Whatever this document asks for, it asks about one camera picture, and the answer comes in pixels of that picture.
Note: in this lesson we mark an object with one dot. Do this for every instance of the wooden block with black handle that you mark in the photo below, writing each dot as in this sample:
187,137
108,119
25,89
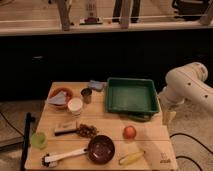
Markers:
64,128

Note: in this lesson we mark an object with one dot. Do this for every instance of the metal cup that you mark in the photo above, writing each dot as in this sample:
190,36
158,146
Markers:
87,95

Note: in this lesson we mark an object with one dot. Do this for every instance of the black stand left of table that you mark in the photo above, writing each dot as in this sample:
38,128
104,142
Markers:
28,121

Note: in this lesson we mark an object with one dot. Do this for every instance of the dark brown bowl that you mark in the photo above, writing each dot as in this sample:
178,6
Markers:
101,149

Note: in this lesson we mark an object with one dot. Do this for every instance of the green plastic cup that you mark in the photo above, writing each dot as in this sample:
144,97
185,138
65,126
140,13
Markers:
38,140

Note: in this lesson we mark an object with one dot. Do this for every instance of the blue sponge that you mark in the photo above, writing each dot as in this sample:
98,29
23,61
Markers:
96,85

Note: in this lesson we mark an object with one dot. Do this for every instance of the grey folded cloth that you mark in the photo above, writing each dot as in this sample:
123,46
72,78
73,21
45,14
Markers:
58,99

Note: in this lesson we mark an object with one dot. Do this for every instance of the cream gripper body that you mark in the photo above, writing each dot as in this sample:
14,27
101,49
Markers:
168,115

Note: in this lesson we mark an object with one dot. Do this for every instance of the yellow banana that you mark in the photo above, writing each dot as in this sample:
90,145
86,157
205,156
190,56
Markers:
131,158

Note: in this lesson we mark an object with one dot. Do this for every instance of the pile of brown nuts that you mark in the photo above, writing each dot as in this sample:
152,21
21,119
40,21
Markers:
87,131

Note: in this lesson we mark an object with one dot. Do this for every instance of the red apple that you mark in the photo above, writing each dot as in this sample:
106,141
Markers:
129,132

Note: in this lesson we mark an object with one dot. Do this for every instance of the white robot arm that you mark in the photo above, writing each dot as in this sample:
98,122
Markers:
185,82

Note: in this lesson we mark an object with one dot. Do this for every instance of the white paper cup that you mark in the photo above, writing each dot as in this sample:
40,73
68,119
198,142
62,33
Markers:
75,106

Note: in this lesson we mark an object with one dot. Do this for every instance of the green plastic tray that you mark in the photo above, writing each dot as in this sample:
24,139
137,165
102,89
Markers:
131,96

